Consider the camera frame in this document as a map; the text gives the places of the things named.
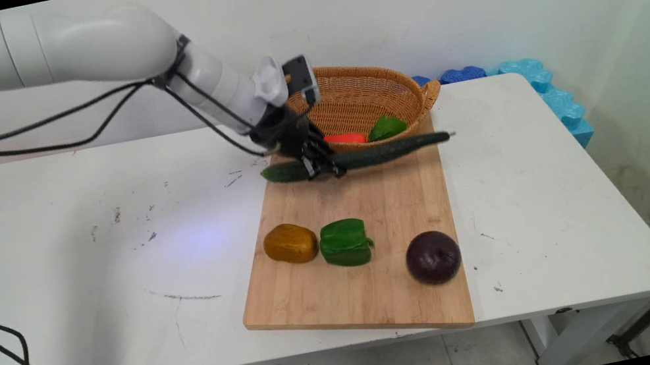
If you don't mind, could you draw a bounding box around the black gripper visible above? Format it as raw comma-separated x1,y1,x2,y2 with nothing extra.
246,96,349,192

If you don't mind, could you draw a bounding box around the long dark green cucumber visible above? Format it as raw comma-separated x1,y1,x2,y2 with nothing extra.
259,128,460,188

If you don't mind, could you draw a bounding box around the red orange toy vegetable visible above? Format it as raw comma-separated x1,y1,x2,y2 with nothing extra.
323,128,369,150

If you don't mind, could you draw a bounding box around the small green toy pepper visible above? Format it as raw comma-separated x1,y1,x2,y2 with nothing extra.
364,111,410,143

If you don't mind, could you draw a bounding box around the woven wicker basket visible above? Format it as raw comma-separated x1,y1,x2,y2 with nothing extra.
281,46,450,162

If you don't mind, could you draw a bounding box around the large green bell pepper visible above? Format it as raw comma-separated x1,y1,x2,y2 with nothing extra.
315,215,379,272

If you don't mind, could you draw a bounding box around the bamboo cutting board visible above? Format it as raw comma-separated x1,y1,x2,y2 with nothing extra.
213,112,477,365

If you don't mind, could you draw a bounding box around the dark purple round fruit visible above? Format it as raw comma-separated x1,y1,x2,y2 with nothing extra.
401,225,466,291

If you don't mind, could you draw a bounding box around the dark blue foam piece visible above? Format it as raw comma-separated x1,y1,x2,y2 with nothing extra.
411,62,488,91

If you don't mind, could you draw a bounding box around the light blue foam piece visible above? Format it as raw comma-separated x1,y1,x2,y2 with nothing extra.
486,48,597,163

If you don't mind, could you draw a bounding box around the white table leg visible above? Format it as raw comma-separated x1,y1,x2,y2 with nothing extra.
520,295,650,365

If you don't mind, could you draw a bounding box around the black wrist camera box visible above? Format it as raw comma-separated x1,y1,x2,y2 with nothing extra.
280,53,323,111

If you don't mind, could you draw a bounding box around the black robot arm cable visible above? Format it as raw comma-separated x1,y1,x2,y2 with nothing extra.
0,78,163,155
0,20,284,204

